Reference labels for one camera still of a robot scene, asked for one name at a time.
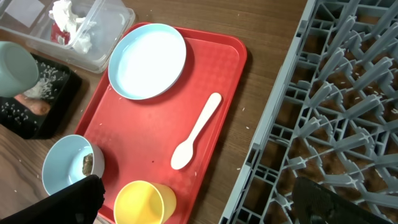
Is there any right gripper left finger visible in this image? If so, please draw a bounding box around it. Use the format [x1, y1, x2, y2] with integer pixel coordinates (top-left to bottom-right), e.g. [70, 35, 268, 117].
[1, 175, 105, 224]

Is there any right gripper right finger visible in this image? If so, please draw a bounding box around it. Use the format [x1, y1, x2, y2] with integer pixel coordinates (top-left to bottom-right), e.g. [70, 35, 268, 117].
[292, 177, 395, 224]

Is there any brown food lump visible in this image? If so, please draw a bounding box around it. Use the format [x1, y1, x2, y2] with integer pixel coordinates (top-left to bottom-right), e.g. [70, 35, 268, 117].
[82, 153, 93, 176]

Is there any small light blue bowl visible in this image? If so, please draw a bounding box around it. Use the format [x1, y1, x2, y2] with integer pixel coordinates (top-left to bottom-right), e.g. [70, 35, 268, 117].
[42, 134, 105, 195]

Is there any yellow plastic cup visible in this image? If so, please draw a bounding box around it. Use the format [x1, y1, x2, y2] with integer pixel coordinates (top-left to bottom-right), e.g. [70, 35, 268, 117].
[113, 180, 177, 224]

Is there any white plastic spoon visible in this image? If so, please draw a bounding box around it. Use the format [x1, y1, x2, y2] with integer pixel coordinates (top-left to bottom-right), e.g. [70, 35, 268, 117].
[170, 93, 222, 170]

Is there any white rice pile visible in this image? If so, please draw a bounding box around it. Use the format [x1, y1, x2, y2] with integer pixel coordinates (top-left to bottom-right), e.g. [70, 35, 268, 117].
[24, 62, 67, 100]

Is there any green bowl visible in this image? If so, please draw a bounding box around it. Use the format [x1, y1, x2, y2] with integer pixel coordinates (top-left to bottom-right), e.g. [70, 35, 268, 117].
[1, 41, 39, 98]

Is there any large light blue plate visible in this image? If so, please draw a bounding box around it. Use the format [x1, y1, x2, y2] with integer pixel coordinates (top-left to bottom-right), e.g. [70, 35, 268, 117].
[108, 24, 187, 100]

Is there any white tissue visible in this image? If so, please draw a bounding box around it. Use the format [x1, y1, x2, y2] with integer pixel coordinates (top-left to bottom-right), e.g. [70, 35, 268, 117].
[49, 0, 96, 54]

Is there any red snack wrapper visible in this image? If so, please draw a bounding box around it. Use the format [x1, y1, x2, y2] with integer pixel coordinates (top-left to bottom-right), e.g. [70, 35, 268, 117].
[50, 22, 70, 45]

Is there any grey dishwasher rack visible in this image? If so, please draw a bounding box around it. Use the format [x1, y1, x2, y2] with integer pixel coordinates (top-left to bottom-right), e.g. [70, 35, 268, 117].
[220, 0, 397, 223]

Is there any black waste tray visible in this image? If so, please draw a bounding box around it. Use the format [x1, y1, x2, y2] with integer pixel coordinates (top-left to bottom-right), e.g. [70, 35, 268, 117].
[1, 55, 82, 139]

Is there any clear plastic waste bin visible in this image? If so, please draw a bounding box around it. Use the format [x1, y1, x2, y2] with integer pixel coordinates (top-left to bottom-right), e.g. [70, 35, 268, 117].
[1, 0, 136, 73]

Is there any red serving tray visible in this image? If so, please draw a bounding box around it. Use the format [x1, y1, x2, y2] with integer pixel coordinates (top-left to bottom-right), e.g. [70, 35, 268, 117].
[76, 28, 247, 224]

